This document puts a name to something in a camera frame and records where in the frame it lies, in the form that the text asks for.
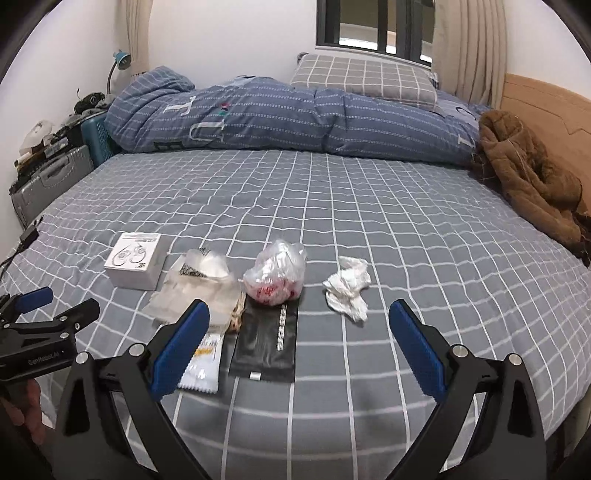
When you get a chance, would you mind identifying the grey checked bed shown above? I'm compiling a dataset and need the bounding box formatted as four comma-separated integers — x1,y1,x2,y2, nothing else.
0,150,591,464

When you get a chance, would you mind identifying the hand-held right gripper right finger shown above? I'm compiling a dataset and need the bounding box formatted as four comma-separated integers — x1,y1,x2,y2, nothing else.
385,299,548,480

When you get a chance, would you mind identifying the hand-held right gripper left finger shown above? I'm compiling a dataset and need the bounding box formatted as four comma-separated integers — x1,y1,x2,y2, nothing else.
52,299,211,480

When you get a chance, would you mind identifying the brown fleece jacket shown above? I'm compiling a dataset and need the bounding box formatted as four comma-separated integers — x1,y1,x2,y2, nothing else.
468,110,591,268

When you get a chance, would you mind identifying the black foil pouch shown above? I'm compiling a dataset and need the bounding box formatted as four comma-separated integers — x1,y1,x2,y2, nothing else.
228,300,300,384

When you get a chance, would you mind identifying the clear plastic wrapper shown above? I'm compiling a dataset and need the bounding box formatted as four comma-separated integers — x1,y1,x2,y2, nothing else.
141,248,245,333

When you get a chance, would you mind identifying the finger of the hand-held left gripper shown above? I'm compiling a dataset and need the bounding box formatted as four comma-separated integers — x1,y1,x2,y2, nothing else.
0,286,55,324
7,298,101,335

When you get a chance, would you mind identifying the blue striped duvet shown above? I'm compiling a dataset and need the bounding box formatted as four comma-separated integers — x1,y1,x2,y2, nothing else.
105,65,490,167

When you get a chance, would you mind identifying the wide beige curtain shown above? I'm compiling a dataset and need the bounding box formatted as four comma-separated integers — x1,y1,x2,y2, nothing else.
431,0,506,109

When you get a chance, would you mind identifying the small white box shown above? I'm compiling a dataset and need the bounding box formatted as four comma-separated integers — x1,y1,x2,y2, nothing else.
103,232,167,291

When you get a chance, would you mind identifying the brown printed wrapper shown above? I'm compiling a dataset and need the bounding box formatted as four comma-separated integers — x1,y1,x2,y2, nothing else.
225,293,247,333

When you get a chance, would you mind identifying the white rounded object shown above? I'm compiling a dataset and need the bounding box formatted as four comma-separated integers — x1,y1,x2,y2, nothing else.
21,120,55,155

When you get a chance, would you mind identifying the clear plastic bag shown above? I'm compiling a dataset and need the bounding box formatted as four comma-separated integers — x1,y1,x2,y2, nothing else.
243,239,308,308

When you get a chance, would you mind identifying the black power adapter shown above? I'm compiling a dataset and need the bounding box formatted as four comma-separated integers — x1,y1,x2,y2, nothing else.
17,224,40,252

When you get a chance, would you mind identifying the dark framed window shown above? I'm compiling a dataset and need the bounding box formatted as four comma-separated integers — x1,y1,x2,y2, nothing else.
315,0,435,63

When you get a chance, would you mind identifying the wooden headboard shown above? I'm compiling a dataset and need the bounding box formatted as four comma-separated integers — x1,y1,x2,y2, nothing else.
501,73,591,204

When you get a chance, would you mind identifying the person's left hand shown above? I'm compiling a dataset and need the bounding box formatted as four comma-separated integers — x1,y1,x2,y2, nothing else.
0,381,56,443

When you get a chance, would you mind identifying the grey checked pillow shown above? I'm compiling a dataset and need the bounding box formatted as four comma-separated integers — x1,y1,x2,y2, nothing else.
290,53,439,112

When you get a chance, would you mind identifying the white yellow snack wrapper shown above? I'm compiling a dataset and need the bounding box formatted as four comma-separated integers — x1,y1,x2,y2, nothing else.
178,332,223,394

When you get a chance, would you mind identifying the narrow beige curtain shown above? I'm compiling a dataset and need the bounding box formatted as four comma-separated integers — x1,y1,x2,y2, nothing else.
115,0,153,79

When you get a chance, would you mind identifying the teal suitcase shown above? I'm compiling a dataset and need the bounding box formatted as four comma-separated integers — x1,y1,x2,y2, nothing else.
81,113,116,168

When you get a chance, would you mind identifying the white tissue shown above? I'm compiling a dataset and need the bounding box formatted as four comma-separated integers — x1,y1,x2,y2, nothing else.
322,257,371,322

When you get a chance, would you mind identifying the blue desk lamp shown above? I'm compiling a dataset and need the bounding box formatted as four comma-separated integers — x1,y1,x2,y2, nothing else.
105,48,134,97

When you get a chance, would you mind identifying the grey suitcase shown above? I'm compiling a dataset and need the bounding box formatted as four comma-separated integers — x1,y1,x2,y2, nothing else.
10,144,93,229

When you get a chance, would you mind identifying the small black gadget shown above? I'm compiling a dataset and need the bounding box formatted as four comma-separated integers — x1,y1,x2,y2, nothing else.
74,91,106,114

